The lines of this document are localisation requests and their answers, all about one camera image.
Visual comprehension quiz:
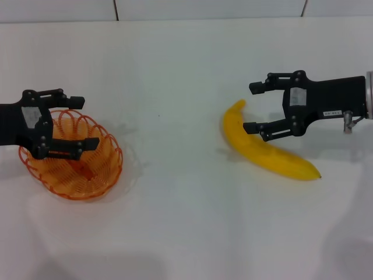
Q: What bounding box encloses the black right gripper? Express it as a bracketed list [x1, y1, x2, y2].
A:
[242, 70, 367, 144]

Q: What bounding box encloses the yellow banana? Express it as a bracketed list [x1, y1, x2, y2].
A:
[223, 99, 322, 181]

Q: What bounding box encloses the right gripper cable with plug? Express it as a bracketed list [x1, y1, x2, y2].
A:
[342, 110, 367, 135]

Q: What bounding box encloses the orange woven plastic basket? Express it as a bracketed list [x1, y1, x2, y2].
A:
[18, 109, 124, 201]

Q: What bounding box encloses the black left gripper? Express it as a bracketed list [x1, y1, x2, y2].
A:
[0, 87, 101, 161]

